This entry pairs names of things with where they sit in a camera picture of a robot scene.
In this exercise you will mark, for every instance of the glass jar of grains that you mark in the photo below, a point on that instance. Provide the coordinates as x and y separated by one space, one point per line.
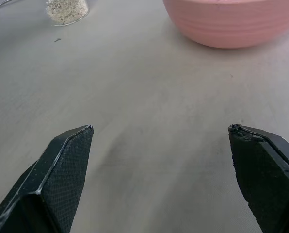
67 11

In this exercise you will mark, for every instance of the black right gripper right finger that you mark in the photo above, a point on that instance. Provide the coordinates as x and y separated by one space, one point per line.
263 174

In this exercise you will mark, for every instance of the pink ribbed bowl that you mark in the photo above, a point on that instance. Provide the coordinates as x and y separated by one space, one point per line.
228 20

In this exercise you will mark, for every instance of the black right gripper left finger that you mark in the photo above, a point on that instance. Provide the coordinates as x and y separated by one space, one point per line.
50 179

